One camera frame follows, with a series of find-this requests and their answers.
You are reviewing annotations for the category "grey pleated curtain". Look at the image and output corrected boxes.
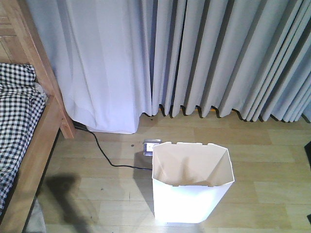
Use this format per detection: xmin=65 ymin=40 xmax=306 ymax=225
xmin=138 ymin=0 xmax=311 ymax=122

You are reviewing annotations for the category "black white checkered bedsheet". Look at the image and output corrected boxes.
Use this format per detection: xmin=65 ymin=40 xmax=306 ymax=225
xmin=0 ymin=63 xmax=47 ymax=211

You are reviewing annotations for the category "white sheer curtain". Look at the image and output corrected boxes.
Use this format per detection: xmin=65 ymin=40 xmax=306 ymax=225
xmin=27 ymin=0 xmax=151 ymax=134

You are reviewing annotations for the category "floor power socket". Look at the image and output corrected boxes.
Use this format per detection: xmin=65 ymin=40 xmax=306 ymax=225
xmin=143 ymin=139 xmax=162 ymax=156

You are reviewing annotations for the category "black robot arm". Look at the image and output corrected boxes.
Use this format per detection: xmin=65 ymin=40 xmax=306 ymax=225
xmin=304 ymin=141 xmax=311 ymax=166

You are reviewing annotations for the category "black socket power cable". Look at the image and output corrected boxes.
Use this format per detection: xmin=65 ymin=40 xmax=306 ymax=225
xmin=74 ymin=121 xmax=153 ymax=171

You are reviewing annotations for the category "white plastic trash bin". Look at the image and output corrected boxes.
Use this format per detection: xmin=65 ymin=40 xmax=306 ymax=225
xmin=152 ymin=142 xmax=235 ymax=223

